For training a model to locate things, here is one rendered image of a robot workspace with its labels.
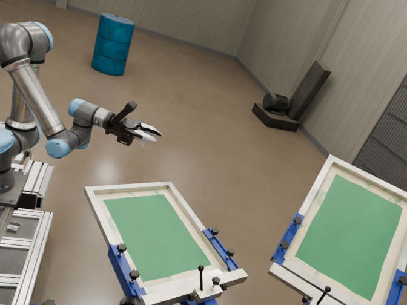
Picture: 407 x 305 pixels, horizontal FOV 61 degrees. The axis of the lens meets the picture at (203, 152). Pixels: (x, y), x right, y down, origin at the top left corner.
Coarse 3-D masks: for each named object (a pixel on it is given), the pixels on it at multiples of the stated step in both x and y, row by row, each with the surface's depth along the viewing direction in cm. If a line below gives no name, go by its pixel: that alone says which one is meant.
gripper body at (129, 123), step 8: (128, 120) 132; (136, 120) 134; (104, 128) 132; (112, 128) 134; (120, 128) 130; (128, 128) 129; (136, 128) 133; (120, 136) 132; (128, 136) 131; (128, 144) 132
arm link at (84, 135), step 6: (72, 126) 136; (78, 126) 133; (84, 126) 133; (90, 126) 135; (78, 132) 132; (84, 132) 135; (90, 132) 137; (84, 138) 134; (90, 138) 141; (84, 144) 138
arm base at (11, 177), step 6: (0, 174) 135; (6, 174) 137; (12, 174) 141; (0, 180) 135; (6, 180) 137; (12, 180) 141; (0, 186) 137; (6, 186) 138; (12, 186) 142; (0, 192) 137
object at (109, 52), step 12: (108, 24) 632; (120, 24) 632; (132, 24) 651; (96, 36) 660; (108, 36) 641; (120, 36) 644; (96, 48) 661; (108, 48) 650; (120, 48) 657; (96, 60) 666; (108, 60) 661; (120, 60) 670; (108, 72) 672; (120, 72) 687
